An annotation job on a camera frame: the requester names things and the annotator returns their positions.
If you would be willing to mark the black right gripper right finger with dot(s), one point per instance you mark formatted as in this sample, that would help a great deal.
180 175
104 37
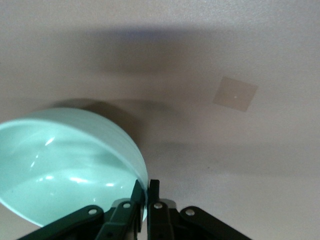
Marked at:
160 222

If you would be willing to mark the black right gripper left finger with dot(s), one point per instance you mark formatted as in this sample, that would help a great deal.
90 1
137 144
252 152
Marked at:
120 220

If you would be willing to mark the mint green bowl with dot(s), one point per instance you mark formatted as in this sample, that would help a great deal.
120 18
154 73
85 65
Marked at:
62 162

